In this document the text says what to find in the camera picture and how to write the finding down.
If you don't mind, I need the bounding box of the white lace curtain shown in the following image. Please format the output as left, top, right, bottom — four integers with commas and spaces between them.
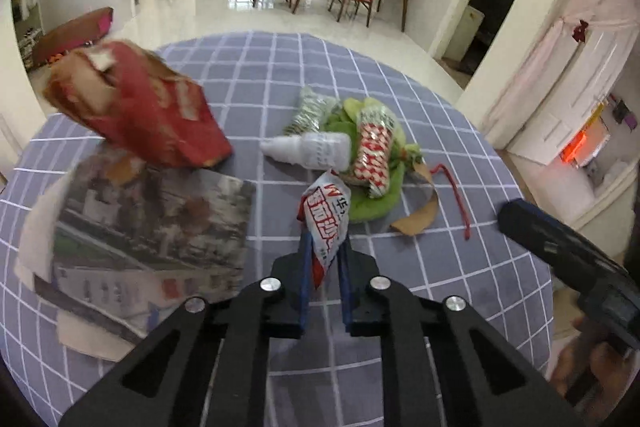
482, 9, 640, 148

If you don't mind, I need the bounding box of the white clothes rack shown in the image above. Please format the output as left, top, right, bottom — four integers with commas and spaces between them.
10, 0, 46, 72

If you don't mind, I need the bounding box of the red white checked wrapper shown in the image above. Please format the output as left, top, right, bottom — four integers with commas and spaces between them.
352, 104, 396, 198

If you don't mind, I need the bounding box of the person's right hand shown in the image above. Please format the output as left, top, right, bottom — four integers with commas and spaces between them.
550, 317, 640, 413

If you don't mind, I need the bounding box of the red string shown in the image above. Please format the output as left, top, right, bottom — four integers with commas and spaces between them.
430, 163, 472, 240

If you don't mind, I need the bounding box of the red white sachet packet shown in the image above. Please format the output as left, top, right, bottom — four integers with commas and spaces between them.
299, 169, 352, 292

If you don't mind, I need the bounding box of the red paper bag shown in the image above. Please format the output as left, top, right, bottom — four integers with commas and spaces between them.
42, 39, 234, 170

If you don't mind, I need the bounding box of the white panel door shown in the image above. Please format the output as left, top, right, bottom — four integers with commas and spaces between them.
505, 47, 616, 168

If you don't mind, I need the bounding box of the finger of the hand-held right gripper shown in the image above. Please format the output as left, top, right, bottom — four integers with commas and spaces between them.
497, 199, 626, 293

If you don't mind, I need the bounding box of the white appliance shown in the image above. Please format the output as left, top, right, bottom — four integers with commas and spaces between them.
442, 4, 485, 62

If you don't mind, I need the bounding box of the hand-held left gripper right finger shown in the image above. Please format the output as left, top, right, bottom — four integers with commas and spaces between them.
336, 239, 586, 427

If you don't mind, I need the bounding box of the orange plastic stool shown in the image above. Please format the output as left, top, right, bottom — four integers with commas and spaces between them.
560, 132, 588, 165

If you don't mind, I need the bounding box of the small white plastic bottle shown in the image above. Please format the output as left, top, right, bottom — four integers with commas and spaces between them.
260, 132, 353, 170

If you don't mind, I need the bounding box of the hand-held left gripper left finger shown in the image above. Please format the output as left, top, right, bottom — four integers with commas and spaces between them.
59, 227, 315, 427

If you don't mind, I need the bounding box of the green fruit peel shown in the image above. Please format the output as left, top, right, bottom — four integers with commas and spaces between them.
320, 97, 423, 223

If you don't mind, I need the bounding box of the brown upholstered bench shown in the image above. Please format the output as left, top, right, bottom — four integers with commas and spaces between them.
32, 7, 115, 65

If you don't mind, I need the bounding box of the green white striped wrapper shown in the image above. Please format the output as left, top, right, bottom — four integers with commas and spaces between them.
283, 87, 341, 138

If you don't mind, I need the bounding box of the grey checked tablecloth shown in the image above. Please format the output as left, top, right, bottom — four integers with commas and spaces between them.
0, 31, 553, 427

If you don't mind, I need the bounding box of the printed magazine page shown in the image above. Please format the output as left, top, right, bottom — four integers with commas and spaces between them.
15, 147, 257, 360

